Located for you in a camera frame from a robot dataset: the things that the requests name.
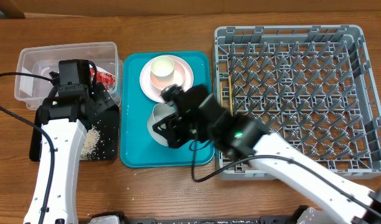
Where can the cream cup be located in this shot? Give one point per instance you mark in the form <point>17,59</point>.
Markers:
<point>162,66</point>

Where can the black plastic tray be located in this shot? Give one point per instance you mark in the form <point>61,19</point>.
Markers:
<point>112,115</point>

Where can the teal plastic tray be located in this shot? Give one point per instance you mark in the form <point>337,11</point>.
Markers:
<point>137,147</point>

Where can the clear plastic bin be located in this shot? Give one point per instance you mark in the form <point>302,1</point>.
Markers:
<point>43,60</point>

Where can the pink plate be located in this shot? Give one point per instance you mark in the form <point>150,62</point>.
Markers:
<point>152,92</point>

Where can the red snack wrapper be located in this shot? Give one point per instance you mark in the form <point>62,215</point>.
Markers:
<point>106,78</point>

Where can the grey bowl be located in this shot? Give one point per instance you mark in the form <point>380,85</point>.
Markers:
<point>160,111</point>

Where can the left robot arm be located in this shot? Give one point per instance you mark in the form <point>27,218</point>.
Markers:
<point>65,120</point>

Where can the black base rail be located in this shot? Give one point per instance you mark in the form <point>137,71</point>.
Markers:
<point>193,221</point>

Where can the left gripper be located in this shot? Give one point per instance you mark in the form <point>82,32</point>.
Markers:
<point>103,98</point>

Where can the grey plastic dish rack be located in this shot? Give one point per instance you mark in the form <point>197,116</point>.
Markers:
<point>313,85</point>

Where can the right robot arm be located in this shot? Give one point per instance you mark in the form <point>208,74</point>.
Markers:
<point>244,139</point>

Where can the pink bowl under cup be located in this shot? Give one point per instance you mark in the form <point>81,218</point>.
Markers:
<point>178,77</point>

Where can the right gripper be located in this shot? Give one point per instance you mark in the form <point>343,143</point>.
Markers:
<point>178,137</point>

